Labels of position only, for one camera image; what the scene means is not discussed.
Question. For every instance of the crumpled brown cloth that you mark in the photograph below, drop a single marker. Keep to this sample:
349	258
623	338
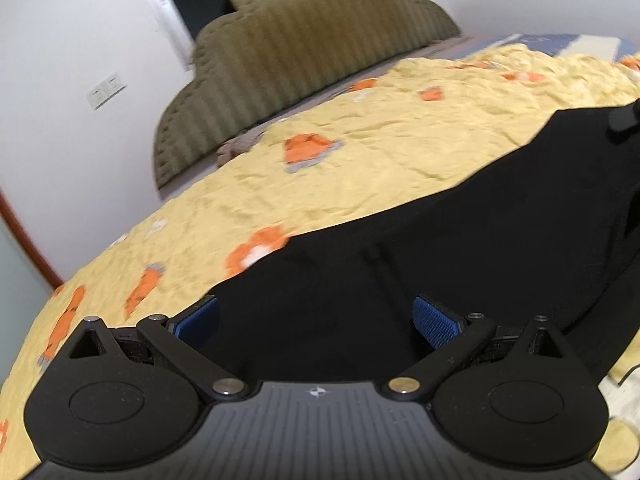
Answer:
237	147

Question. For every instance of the yellow carrot print blanket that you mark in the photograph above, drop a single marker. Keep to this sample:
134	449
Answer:
350	150

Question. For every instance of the brown wooden door frame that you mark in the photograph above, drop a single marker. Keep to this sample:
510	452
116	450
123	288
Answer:
30	245

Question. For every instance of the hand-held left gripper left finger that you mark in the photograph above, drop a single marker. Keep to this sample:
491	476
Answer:
197	322

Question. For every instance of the olive striped padded headboard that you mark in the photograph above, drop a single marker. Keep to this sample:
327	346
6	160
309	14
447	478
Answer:
300	50

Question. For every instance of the black pants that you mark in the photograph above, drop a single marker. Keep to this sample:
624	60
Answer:
475	220

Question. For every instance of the white wall socket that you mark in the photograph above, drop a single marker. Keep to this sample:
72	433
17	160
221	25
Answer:
97	97
115	85

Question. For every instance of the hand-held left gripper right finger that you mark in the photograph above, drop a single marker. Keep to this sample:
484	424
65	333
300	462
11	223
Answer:
434	322

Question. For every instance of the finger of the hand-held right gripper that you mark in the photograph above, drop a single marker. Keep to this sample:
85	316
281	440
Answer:
625	117

